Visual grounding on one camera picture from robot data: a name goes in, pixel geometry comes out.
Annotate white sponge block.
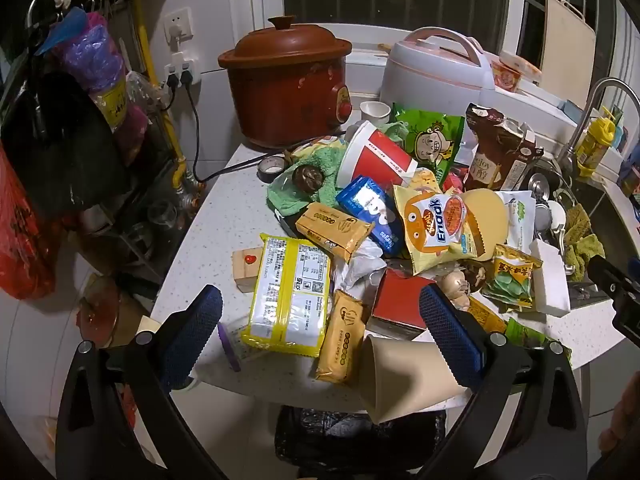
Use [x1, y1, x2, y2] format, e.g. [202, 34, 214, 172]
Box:
[529, 238, 571, 316]

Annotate tan biscuit packet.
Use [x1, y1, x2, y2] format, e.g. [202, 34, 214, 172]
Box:
[314, 289, 369, 386]
[295, 202, 375, 261]

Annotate yellow cartoon snack bag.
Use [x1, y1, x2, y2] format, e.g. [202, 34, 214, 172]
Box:
[392, 170, 482, 276]

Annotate black tape roll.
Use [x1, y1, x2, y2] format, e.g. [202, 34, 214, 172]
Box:
[258, 155, 286, 184]

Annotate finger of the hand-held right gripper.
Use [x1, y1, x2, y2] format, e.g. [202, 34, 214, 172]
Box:
[587, 255, 640, 311]
[611, 299, 640, 349]

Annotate black trash bag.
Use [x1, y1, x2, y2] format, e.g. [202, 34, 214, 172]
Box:
[274, 405, 447, 480]

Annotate green cartoon face snack bag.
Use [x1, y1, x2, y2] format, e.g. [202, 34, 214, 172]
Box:
[389, 103, 466, 182]

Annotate person's right forearm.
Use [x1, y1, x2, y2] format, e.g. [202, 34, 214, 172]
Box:
[598, 384, 640, 461]

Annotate red box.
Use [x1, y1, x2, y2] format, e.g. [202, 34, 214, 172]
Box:
[369, 268, 437, 341]

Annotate small white paper cup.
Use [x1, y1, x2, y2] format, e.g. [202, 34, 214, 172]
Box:
[360, 101, 391, 124]

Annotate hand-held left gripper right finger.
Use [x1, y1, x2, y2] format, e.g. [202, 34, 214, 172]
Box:
[414, 284, 589, 480]

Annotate yellow noodle packet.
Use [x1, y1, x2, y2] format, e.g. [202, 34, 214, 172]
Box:
[240, 233, 332, 358]

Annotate white bag with green logo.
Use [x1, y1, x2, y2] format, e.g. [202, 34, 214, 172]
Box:
[497, 190, 537, 251]

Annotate green snack wrapper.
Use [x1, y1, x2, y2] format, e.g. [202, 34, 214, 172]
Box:
[504, 317, 571, 361]

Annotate black power cable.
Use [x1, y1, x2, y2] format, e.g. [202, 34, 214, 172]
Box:
[170, 80, 281, 183]

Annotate glass pot lid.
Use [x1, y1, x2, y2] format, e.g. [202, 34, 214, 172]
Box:
[74, 274, 121, 349]

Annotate red plastic bag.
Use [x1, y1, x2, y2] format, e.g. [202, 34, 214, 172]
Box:
[0, 144, 56, 301]

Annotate beige cutting board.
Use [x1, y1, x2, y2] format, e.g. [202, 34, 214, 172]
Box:
[539, 0, 597, 109]

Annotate brown and white snack bag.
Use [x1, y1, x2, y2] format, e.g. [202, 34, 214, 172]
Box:
[464, 103, 544, 192]

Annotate brown clay slow cooker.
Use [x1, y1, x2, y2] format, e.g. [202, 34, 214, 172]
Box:
[218, 15, 354, 150]

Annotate white wall socket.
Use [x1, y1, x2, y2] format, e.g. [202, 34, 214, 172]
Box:
[164, 8, 194, 44]

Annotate instant noodle cup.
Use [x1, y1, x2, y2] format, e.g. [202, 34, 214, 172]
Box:
[491, 52, 543, 92]

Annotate white paper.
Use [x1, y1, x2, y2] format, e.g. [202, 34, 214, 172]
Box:
[332, 239, 389, 302]

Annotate yellow bottle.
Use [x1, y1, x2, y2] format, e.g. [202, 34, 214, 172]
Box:
[574, 114, 616, 177]

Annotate brown round nut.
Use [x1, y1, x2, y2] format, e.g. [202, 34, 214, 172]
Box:
[292, 164, 324, 192]

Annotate yellow gas pipe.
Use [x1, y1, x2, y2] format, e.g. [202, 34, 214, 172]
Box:
[132, 0, 207, 202]

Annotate blue snack packet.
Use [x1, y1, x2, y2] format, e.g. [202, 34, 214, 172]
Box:
[335, 175, 402, 256]

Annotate wooden block with red heart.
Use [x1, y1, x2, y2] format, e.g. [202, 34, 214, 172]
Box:
[231, 247, 266, 294]

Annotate white rice cooker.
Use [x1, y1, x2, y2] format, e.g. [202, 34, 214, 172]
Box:
[379, 27, 497, 112]

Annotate metal faucet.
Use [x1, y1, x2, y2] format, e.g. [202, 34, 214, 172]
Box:
[557, 77, 636, 171]

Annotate red and white paper bucket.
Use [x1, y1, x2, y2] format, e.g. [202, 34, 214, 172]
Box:
[335, 120, 419, 189]

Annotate white plug adapter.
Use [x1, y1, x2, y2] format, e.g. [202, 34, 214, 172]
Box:
[163, 52, 201, 86]

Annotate garlic bulb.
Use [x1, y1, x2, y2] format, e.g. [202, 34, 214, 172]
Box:
[439, 269, 472, 311]

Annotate purple plastic bags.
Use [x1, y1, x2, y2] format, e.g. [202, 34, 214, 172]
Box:
[54, 12, 127, 92]

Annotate beige paper cup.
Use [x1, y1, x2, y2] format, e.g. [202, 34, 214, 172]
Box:
[358, 334, 469, 424]

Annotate green and yellow snack packet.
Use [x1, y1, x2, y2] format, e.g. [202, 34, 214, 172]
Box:
[482, 243, 544, 311]

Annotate green towel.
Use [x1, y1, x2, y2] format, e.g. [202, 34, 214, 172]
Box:
[266, 144, 347, 212]

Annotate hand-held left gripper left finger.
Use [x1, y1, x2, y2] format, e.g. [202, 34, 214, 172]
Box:
[55, 285, 232, 480]

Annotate black hanging pan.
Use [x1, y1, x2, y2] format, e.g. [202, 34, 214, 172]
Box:
[0, 72, 127, 221]

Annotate green dish cloth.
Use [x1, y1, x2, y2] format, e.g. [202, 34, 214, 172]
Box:
[564, 204, 606, 281]

